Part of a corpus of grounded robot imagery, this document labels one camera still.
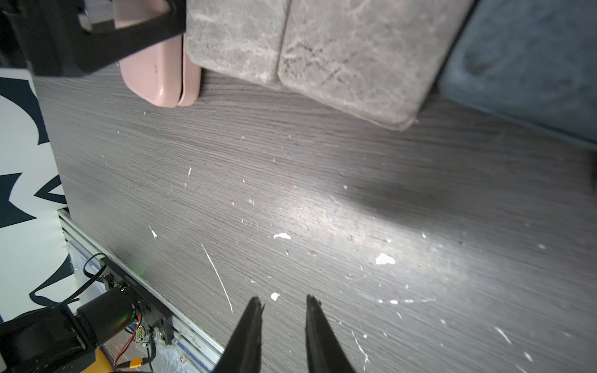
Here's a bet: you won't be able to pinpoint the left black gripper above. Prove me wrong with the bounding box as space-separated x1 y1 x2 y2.
1 1 187 77

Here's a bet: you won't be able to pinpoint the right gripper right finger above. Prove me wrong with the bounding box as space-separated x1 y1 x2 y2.
305 295 355 373

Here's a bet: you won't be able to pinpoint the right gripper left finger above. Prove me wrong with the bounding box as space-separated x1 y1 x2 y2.
212 297 264 373

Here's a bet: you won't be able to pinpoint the pink case red glasses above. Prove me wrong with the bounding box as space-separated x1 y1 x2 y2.
113 0 201 108

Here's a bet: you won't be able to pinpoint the teal case black sunglasses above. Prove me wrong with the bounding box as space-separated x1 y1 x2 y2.
186 0 291 90

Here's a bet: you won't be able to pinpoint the teal case yellow glasses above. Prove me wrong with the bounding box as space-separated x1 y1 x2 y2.
278 0 473 131

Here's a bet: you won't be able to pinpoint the grey case white glasses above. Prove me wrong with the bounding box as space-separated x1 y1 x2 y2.
438 1 596 148

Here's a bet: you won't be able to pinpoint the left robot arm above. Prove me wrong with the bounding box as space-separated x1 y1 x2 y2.
1 1 186 372

